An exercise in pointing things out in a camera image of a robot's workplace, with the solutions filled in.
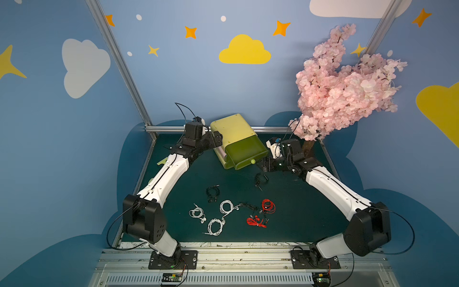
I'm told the green three-drawer cabinet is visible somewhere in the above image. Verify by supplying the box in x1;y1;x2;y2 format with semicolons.
210;114;258;167

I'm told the green drawer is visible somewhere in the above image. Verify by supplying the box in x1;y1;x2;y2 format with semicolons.
224;135;268;170

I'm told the black earphones coil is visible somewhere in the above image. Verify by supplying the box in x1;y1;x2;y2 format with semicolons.
254;173;269;191
206;185;221;203

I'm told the black earphones cable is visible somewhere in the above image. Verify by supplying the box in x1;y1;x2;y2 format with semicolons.
239;201;262;214

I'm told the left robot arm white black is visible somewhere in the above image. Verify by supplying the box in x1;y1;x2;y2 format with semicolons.
122;121;223;258

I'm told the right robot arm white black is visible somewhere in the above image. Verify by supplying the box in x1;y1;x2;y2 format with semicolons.
262;138;392;265

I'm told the red earphones upper coil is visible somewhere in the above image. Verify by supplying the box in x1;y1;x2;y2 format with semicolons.
261;199;276;214

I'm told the red earphones lower bundle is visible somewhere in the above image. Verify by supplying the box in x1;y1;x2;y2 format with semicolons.
246;215;269;228

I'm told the white earphones upper coil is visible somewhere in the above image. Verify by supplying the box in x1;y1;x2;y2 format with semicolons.
219;200;240;218

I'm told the white earphones coil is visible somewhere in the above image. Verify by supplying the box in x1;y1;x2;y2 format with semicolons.
219;200;240;218
188;204;207;224
204;218;225;236

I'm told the white earphones left coil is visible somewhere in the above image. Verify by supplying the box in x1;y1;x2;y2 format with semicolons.
188;204;207;224

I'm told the white earphones lower coil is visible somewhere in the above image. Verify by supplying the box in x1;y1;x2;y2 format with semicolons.
204;218;225;236

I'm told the pink blossom artificial tree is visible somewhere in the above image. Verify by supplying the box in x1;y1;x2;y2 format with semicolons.
289;24;408;141

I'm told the right green circuit board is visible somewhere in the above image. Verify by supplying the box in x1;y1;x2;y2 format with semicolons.
312;273;331;287

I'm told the green circuit board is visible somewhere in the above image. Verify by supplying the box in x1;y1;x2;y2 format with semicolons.
161;273;184;285
312;273;331;287

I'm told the left green circuit board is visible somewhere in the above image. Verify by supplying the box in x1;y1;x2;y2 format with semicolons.
161;273;184;285

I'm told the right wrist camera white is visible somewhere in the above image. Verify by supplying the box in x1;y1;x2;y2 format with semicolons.
266;137;282;159

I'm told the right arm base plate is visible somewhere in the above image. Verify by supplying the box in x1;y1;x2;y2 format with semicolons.
290;248;341;270

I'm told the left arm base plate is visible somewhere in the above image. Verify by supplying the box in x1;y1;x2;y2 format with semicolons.
148;250;198;270

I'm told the aluminium rail front frame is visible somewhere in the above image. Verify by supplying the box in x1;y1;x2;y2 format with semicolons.
89;242;399;287

